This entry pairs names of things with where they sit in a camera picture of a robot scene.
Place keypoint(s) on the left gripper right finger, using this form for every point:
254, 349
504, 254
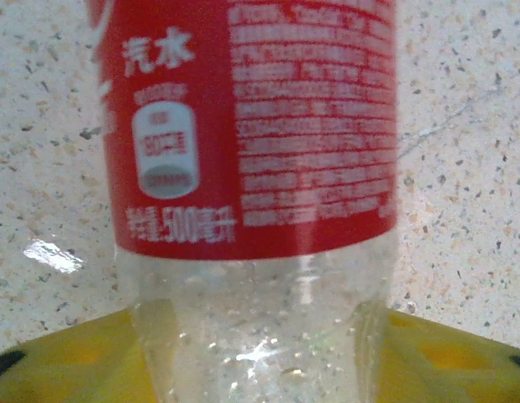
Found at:
448, 369

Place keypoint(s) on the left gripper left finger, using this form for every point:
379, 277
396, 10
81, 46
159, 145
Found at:
62, 369

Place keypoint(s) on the red label cola bottle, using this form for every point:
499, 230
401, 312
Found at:
310, 126

